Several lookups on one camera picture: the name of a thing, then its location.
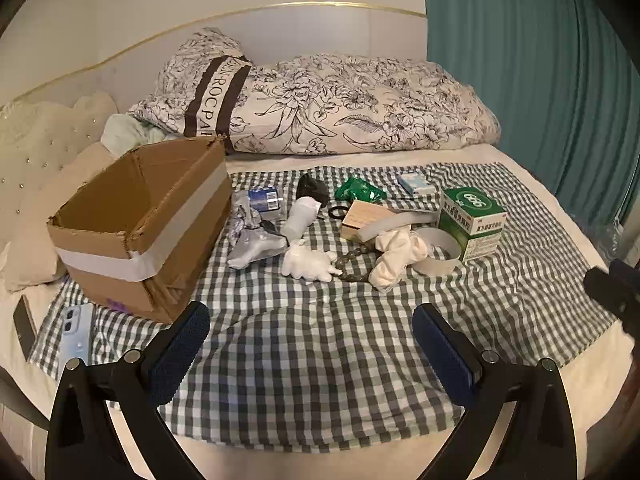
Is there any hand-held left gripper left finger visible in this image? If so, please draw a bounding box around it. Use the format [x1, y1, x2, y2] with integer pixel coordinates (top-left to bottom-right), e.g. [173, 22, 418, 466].
[45, 301, 211, 480]

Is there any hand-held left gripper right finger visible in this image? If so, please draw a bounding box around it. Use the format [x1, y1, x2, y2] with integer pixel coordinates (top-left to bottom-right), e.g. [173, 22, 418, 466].
[412, 302, 596, 480]

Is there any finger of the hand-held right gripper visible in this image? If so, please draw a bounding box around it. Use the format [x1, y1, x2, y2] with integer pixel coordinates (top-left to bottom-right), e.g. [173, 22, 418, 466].
[583, 259, 640, 338]

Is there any white tape roll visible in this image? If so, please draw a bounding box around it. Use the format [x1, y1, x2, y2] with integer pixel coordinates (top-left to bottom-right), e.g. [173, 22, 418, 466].
[409, 226, 465, 276]

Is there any cream cloth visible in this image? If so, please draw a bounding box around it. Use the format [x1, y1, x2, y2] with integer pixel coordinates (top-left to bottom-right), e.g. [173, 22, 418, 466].
[369, 229, 432, 292]

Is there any brown cardboard box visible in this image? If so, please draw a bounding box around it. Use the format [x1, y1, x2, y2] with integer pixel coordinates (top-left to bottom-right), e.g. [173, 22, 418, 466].
[47, 135, 234, 325]

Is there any green bead bracelet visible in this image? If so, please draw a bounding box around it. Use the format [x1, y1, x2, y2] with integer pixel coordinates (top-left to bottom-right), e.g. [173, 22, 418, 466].
[334, 242, 378, 282]

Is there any silver foil packet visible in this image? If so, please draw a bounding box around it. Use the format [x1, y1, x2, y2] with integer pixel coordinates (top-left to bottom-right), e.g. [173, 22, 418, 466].
[227, 195, 292, 269]

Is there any green white medicine box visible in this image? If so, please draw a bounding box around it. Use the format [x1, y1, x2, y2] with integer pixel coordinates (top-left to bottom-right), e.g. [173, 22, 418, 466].
[436, 186, 507, 262]

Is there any white glove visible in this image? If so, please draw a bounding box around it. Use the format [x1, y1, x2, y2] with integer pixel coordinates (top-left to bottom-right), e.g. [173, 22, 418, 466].
[281, 239, 340, 285]

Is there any tan cardboard box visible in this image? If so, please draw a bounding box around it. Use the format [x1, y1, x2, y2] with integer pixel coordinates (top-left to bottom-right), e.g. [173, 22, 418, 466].
[341, 199, 401, 241]

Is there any small blue box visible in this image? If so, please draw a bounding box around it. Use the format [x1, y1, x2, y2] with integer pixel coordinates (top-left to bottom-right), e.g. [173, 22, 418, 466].
[398, 171, 437, 197]

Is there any crushed clear water bottle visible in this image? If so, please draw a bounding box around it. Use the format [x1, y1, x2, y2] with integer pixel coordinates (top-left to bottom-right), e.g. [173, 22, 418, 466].
[247, 187, 287, 222]

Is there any white plastic bottle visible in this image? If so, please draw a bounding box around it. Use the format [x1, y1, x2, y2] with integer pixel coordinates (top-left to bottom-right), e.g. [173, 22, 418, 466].
[279, 196, 322, 240]

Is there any green plastic packet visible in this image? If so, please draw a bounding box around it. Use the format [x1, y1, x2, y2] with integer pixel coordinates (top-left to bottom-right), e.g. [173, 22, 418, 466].
[334, 176, 383, 202]

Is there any black pouch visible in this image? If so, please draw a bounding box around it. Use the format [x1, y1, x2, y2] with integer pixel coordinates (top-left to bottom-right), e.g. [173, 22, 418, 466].
[296, 172, 330, 207]

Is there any light blue smartphone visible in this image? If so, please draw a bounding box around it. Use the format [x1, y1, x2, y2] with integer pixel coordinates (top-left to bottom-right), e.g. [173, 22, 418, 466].
[59, 303, 95, 381]

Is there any green checkered cloth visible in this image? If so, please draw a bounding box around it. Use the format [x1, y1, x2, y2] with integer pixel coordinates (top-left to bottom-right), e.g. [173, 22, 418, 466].
[27, 161, 618, 448]

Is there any black flat box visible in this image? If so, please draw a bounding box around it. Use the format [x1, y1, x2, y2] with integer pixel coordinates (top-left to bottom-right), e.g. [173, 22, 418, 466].
[12, 296, 38, 359]

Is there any mint green towel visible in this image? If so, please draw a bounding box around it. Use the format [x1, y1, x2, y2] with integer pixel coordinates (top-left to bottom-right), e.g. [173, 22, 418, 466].
[101, 113, 176, 157]

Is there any teal curtain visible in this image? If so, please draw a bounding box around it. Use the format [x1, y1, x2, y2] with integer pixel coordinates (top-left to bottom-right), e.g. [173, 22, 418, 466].
[422, 0, 640, 231]

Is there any white tufted headboard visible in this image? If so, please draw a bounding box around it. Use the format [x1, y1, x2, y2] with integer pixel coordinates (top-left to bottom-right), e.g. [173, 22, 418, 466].
[0, 91, 118, 246]

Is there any floral printed duvet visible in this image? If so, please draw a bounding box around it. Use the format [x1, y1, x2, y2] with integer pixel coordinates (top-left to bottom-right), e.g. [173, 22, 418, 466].
[127, 27, 502, 156]

